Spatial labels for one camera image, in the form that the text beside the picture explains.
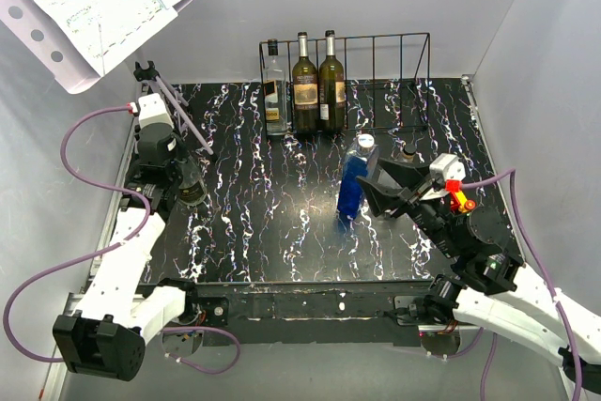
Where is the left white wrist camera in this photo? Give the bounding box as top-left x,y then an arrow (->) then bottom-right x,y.
128,93 -> 174,129

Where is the lilac music stand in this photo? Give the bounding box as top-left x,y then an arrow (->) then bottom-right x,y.
0,0 -> 229,156

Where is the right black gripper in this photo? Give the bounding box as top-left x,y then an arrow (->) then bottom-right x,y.
353,156 -> 462,258

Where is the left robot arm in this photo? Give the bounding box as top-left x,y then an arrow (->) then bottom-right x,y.
53,123 -> 200,381

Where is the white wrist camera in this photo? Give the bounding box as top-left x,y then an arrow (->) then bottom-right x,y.
422,153 -> 466,200
128,93 -> 174,129

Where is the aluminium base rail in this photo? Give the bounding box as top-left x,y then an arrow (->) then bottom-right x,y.
39,74 -> 588,401

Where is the clear round bottle cork stopper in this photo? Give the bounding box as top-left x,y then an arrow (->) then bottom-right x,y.
400,143 -> 417,164

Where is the tall clear bottle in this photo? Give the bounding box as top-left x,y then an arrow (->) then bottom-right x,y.
173,149 -> 207,207

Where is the dark green wine bottle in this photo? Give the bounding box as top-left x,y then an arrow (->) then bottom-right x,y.
292,32 -> 319,134
318,30 -> 347,132

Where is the black wire wine rack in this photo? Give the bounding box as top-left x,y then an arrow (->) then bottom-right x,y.
258,32 -> 432,135

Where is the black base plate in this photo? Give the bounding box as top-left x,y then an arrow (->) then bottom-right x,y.
196,281 -> 459,347

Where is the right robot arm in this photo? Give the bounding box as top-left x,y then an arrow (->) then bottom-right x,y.
356,153 -> 600,393

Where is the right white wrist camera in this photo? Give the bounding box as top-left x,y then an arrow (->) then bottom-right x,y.
422,153 -> 466,200

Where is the clear square bottle orange label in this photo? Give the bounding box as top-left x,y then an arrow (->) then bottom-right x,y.
263,39 -> 288,136

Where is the blue square glass bottle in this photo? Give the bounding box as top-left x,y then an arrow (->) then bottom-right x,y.
337,133 -> 379,221

